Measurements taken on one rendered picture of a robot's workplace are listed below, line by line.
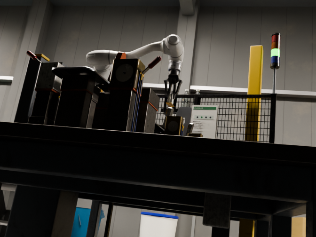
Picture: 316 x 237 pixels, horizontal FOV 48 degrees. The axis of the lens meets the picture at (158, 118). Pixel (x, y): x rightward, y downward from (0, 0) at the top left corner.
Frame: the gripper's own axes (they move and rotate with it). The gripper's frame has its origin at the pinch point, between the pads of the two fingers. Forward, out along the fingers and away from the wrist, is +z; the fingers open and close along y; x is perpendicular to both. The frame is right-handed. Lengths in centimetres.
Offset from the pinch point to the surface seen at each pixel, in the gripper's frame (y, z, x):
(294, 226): 87, 65, 287
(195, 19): -72, -246, 288
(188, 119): 5.4, 5.0, 30.1
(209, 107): 14, -14, 58
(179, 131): 21, 33, -40
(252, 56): 46, -61, 61
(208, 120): 14, -3, 58
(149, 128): 19, 42, -79
